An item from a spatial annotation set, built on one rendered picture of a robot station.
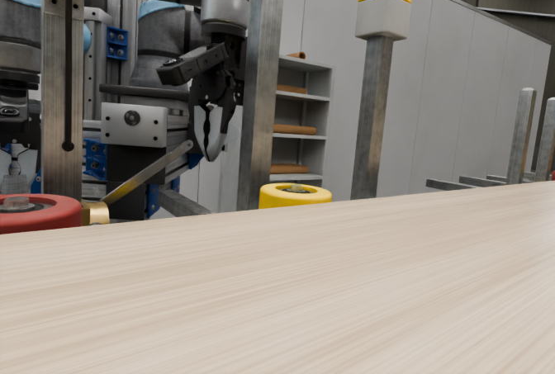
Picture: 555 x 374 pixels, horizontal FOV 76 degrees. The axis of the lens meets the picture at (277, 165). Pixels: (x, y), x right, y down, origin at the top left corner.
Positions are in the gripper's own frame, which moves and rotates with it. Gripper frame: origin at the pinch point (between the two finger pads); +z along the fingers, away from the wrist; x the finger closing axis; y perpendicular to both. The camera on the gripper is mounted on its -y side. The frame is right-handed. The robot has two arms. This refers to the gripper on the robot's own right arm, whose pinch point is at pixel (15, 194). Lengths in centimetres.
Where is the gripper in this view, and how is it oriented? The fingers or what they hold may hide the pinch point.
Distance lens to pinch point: 73.6
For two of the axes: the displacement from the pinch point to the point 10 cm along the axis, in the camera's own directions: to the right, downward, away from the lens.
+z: -0.8, 9.9, 1.2
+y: -5.9, -1.4, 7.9
